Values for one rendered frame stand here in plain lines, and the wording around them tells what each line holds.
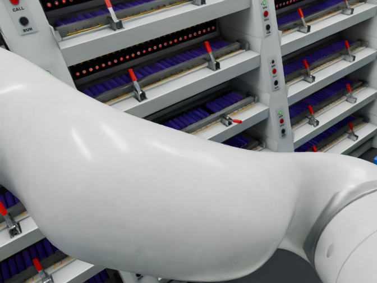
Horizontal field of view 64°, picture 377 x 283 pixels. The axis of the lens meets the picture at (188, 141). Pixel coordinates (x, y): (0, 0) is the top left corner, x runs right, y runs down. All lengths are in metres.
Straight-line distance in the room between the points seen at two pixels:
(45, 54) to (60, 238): 0.64
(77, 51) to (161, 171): 0.66
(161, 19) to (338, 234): 0.73
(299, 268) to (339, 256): 0.95
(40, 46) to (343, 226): 0.70
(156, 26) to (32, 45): 0.31
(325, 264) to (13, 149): 0.25
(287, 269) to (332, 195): 0.94
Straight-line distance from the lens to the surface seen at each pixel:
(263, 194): 0.20
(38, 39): 0.79
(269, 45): 1.12
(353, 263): 0.27
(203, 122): 1.02
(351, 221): 0.28
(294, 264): 1.24
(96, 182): 0.17
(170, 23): 0.90
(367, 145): 1.85
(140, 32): 0.86
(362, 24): 1.69
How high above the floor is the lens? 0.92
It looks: 23 degrees down
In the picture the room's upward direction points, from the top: 16 degrees counter-clockwise
